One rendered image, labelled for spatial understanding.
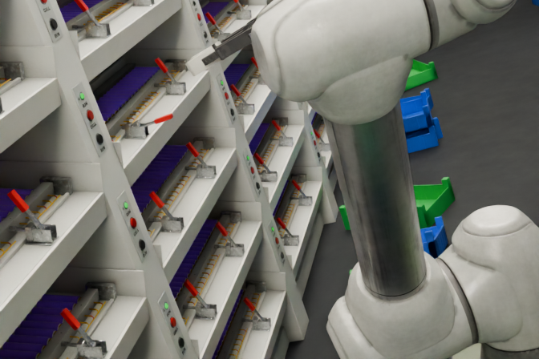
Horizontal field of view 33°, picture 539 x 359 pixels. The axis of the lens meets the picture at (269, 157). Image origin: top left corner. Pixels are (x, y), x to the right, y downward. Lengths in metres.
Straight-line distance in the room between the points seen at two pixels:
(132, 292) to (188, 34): 0.76
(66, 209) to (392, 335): 0.54
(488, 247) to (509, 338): 0.17
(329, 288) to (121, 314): 1.16
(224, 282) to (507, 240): 0.72
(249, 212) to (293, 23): 1.25
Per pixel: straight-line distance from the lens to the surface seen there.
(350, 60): 1.02
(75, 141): 1.47
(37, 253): 1.32
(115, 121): 1.74
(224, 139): 2.16
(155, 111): 1.85
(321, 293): 2.57
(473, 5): 1.04
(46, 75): 1.45
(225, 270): 2.01
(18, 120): 1.33
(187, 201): 1.89
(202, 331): 1.81
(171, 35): 2.12
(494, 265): 1.47
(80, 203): 1.46
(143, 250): 1.57
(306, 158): 2.91
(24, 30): 1.45
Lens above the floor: 1.17
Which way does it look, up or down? 18 degrees down
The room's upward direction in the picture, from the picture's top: 19 degrees counter-clockwise
